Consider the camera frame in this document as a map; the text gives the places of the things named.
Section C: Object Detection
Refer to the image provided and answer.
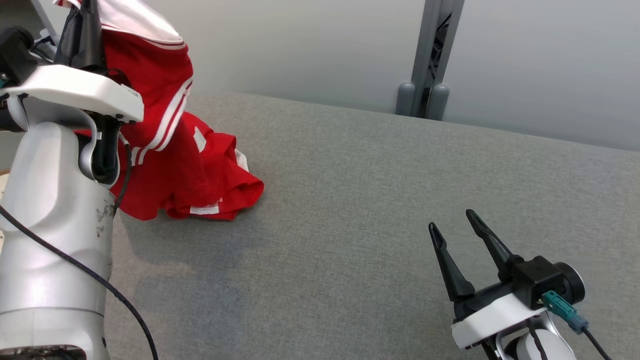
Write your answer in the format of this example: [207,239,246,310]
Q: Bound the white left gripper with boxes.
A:
[0,0,145,187]

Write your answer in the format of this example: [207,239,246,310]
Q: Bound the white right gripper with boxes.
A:
[428,209,551,351]

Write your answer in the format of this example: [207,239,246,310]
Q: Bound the red white-lined Bulls shorts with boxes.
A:
[52,0,265,222]

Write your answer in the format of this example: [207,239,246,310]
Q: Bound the grey fabric covered table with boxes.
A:
[0,91,640,360]

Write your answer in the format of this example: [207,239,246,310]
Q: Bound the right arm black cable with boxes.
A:
[541,291,613,360]

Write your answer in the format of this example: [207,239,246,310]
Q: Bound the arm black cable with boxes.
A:
[541,291,613,360]
[0,206,160,360]

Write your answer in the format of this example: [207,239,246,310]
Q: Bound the thin black left gripper cable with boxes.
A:
[112,135,134,217]

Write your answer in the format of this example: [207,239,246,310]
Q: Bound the grey round-footed partition post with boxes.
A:
[395,0,466,122]

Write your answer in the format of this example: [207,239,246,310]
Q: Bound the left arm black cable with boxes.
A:
[0,206,160,360]

